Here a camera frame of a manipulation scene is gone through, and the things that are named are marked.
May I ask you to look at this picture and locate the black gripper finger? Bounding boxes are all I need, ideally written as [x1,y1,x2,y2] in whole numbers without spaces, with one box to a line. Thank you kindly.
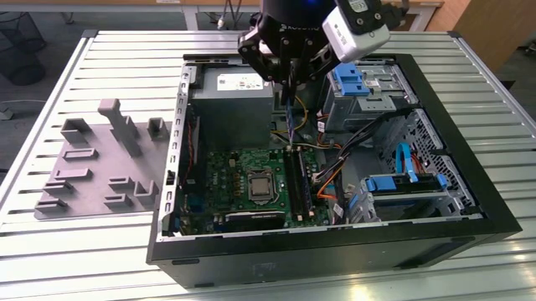
[288,37,338,97]
[236,29,290,95]

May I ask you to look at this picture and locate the black RAM slot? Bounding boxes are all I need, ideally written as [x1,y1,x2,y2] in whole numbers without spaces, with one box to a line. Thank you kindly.
[283,146,304,222]

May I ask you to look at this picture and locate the blue plastic drive latch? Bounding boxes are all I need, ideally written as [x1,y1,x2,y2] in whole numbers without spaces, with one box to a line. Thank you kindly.
[333,62,371,97]

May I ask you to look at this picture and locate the silver metal drive cage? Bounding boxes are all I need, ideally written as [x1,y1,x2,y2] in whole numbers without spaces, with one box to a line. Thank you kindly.
[322,59,419,132]

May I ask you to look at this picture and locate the grey power supply unit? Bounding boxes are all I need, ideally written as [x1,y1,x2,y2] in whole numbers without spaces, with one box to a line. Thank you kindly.
[187,69,275,148]

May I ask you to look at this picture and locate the green motherboard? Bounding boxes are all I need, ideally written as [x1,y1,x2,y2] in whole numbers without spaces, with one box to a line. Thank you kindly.
[203,147,335,235]

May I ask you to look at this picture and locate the metal socket cover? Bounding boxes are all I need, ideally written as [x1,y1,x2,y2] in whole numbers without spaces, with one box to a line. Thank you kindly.
[246,169,276,204]

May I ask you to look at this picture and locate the silver CPU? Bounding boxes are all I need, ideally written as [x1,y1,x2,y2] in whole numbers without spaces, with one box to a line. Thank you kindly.
[250,178,272,194]

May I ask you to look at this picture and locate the hard disk in blue carrier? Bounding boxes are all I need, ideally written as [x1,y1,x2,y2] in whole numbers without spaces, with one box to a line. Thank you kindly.
[362,174,448,197]

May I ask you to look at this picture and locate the brown wooden cabinet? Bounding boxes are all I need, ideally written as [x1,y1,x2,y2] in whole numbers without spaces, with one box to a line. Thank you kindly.
[454,0,536,73]

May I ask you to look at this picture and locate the grey parts rack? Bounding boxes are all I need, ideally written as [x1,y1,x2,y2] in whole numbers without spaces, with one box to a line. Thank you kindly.
[32,98,175,221]

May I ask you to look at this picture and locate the silver metal disk bay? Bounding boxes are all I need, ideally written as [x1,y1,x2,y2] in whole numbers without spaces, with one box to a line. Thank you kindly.
[358,174,468,225]

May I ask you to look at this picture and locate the black graphics card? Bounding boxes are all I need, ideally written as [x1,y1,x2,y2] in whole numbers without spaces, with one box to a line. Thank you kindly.
[212,209,288,233]

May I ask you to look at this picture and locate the black mesh waste bin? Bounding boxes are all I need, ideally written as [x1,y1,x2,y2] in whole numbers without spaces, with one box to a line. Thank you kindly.
[0,14,48,87]

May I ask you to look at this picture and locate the black PC case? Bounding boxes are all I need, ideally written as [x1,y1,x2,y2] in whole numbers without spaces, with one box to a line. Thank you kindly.
[144,53,524,288]

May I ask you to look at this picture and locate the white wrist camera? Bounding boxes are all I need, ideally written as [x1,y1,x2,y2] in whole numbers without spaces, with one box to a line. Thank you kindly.
[321,0,393,63]

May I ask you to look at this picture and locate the grey cable with connector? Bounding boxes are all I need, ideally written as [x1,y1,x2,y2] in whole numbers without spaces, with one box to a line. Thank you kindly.
[216,0,240,31]

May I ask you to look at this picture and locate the yellow wire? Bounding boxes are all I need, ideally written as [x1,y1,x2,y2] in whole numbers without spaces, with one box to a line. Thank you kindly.
[270,95,310,136]

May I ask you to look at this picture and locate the black cable bundle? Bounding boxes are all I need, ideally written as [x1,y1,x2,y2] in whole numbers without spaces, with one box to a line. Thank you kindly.
[311,108,414,186]

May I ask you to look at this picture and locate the wooden desk white frame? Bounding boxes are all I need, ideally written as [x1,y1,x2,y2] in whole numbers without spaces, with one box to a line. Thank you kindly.
[0,0,184,14]
[182,0,445,31]

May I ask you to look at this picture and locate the blue data cable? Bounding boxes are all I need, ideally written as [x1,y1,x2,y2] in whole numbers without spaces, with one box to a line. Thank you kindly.
[394,142,419,184]

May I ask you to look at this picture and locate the red flat data cable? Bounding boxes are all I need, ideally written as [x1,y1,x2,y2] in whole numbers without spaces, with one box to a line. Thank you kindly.
[409,152,426,173]

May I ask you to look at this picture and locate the orange wire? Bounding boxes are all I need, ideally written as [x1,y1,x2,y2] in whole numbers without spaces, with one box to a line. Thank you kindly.
[315,169,342,201]

